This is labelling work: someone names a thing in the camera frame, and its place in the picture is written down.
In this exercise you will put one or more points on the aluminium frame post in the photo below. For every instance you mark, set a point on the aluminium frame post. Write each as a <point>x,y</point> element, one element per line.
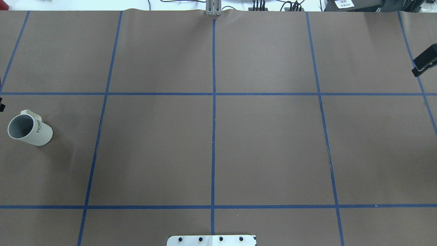
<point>213,7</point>

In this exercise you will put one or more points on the white ribbed mug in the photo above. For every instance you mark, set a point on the white ribbed mug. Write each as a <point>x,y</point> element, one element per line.
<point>28,127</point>

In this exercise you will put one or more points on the black box white label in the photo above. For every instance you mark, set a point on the black box white label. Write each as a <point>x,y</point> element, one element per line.
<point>352,5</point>

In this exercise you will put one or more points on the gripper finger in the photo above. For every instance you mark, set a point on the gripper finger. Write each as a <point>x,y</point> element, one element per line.
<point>426,60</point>
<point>2,106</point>

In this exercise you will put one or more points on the white camera stand pedestal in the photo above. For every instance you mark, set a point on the white camera stand pedestal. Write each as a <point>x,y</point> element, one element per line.
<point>212,240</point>

